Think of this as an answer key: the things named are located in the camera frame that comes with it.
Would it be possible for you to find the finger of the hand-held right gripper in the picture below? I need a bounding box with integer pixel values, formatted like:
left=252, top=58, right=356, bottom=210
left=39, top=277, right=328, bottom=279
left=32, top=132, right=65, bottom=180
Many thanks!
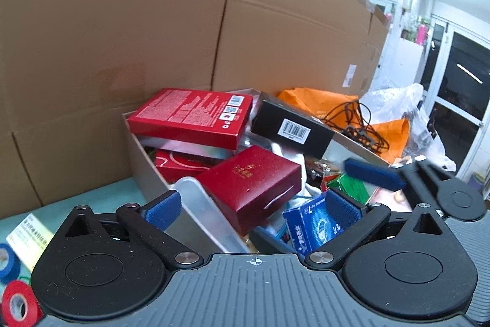
left=345, top=156, right=447, bottom=216

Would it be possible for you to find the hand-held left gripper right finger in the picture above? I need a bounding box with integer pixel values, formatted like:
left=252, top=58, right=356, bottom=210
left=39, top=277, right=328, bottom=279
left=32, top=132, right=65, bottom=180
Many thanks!
left=305, top=188, right=454, bottom=271

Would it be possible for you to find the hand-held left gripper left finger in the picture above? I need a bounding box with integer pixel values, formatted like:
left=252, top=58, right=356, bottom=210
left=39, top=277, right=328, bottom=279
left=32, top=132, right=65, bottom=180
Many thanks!
left=50, top=190, right=204, bottom=271

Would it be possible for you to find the teal desktop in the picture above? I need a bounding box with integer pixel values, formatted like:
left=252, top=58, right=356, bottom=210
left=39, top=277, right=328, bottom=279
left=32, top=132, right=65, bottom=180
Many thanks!
left=0, top=174, right=173, bottom=327

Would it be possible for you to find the pink card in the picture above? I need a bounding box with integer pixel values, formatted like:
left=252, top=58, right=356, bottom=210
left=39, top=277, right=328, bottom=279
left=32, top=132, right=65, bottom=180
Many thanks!
left=367, top=185, right=409, bottom=213

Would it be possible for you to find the green packet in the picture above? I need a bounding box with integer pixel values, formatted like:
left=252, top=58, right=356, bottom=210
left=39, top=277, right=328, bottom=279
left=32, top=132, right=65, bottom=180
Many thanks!
left=336, top=172, right=379, bottom=203

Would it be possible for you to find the purple container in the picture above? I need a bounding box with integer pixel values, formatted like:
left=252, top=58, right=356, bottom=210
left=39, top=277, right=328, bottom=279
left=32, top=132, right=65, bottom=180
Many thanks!
left=471, top=170, right=490, bottom=194

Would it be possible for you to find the grey open cardboard box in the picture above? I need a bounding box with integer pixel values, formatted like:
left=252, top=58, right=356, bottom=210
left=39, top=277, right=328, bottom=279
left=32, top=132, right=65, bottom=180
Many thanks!
left=122, top=87, right=391, bottom=255

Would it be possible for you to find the small blue box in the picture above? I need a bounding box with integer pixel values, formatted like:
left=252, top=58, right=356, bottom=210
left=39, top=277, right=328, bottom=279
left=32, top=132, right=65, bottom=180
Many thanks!
left=282, top=193, right=345, bottom=253

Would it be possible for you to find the clear plastic tray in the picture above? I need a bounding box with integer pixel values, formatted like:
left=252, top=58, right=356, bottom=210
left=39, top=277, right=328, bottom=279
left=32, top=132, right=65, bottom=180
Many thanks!
left=172, top=177, right=250, bottom=253

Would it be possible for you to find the red box with white swirl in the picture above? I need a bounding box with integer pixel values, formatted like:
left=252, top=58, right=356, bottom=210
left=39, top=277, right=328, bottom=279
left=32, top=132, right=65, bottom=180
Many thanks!
left=153, top=149, right=223, bottom=184

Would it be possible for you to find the brown snack packet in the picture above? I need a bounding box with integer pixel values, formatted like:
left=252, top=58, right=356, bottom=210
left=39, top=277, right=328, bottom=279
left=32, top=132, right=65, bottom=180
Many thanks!
left=305, top=156, right=342, bottom=190

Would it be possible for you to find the silver flat box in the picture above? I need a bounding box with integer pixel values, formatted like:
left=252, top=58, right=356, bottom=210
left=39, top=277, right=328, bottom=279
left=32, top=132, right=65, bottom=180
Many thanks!
left=140, top=135, right=235, bottom=161

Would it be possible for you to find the clear plastic bag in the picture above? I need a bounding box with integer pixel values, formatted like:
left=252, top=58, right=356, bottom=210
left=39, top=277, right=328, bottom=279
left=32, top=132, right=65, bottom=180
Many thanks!
left=362, top=76, right=458, bottom=172

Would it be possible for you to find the white plastic wrap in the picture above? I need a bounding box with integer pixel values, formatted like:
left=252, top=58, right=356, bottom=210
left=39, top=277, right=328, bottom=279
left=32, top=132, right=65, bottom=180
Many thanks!
left=267, top=139, right=307, bottom=176

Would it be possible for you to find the dark red gift box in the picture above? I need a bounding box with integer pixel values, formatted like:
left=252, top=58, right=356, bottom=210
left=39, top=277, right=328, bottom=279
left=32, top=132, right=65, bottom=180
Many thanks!
left=195, top=145, right=303, bottom=236

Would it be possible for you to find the red flat printed box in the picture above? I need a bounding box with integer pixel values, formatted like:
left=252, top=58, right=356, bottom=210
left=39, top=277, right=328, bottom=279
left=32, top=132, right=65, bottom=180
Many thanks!
left=127, top=87, right=254, bottom=150

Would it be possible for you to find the orange bag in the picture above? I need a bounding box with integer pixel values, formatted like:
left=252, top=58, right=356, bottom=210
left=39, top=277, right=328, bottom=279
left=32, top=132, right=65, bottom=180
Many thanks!
left=276, top=87, right=411, bottom=165

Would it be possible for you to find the glass door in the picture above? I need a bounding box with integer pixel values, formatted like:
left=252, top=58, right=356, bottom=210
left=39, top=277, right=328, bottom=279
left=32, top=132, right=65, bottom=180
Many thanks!
left=419, top=15, right=490, bottom=178

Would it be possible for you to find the black barcode box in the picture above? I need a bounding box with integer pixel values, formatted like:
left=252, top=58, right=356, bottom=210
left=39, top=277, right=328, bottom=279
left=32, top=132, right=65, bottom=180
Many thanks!
left=251, top=91, right=335, bottom=158

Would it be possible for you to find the white cabinet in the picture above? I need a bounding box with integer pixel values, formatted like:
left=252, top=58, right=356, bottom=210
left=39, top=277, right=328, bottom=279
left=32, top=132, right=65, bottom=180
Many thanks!
left=377, top=32, right=427, bottom=88

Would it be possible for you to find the yellow and white label box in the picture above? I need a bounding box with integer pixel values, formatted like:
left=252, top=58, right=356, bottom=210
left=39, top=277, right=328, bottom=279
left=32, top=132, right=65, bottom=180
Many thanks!
left=6, top=213, right=53, bottom=272

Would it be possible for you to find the blue tape roll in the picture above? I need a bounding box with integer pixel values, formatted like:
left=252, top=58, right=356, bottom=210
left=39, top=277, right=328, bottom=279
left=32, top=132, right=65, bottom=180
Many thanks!
left=0, top=243, right=22, bottom=284

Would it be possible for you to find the red tape roll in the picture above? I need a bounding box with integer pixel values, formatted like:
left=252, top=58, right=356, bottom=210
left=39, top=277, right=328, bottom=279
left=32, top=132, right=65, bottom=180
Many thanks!
left=1, top=280, right=43, bottom=324

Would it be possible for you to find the stack of large cardboard boxes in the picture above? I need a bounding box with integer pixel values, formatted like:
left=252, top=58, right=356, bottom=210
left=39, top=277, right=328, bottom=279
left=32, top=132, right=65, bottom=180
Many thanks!
left=0, top=0, right=390, bottom=218

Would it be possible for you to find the black cable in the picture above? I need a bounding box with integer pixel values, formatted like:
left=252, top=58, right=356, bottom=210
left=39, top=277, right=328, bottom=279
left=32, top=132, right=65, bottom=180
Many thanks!
left=318, top=101, right=391, bottom=155

